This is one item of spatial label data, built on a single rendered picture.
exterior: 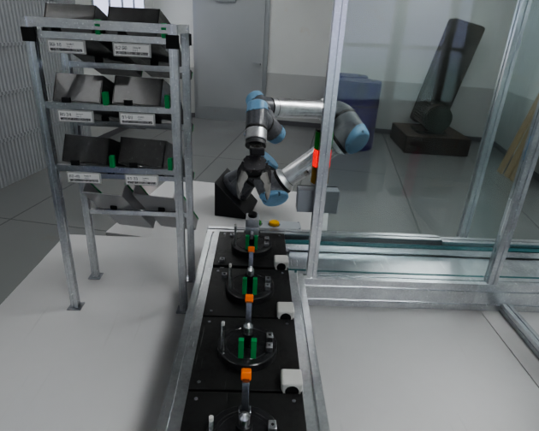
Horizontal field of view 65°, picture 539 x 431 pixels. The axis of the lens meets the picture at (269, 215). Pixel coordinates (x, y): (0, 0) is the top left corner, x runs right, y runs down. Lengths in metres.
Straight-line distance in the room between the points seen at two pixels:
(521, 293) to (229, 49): 7.02
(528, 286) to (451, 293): 0.24
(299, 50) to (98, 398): 7.18
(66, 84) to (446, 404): 1.23
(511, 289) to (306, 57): 6.69
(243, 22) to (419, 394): 7.27
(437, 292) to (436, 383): 0.34
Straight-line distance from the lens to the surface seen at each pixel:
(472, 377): 1.29
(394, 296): 1.43
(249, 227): 1.39
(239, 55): 7.98
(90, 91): 1.20
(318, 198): 1.21
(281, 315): 1.14
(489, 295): 1.54
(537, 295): 1.62
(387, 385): 1.18
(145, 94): 1.16
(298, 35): 7.85
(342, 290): 1.37
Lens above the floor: 1.67
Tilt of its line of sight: 24 degrees down
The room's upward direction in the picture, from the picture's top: 3 degrees clockwise
